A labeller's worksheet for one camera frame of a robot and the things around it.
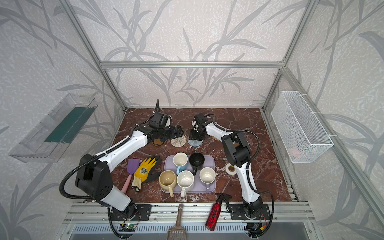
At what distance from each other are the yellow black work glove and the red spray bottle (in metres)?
0.35

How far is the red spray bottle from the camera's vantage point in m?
0.69

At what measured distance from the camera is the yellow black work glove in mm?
825
